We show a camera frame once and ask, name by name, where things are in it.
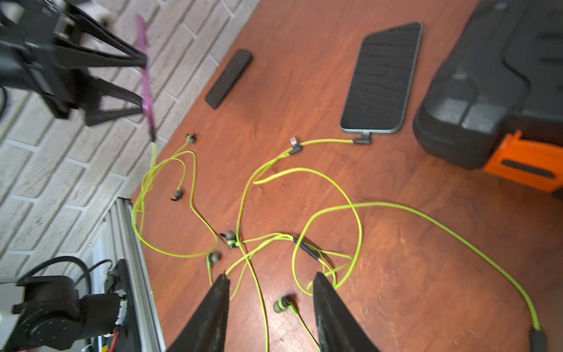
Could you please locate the black smartphone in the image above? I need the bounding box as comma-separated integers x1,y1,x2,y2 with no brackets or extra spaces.
340,21,423,134
205,49,254,110
136,14,156,142

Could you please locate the black plastic tool case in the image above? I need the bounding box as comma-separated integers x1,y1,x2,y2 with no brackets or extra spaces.
413,1,562,198

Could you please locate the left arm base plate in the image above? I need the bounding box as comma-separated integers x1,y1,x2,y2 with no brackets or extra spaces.
102,259,142,352

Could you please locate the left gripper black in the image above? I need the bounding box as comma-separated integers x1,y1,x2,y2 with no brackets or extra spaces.
1,1,147,127

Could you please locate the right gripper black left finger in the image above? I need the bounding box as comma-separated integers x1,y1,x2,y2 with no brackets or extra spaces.
167,274,230,352

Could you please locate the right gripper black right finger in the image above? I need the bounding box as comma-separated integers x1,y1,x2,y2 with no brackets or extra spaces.
313,272,379,352

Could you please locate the aluminium rail frame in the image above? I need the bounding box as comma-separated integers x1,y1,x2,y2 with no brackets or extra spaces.
92,198,166,351

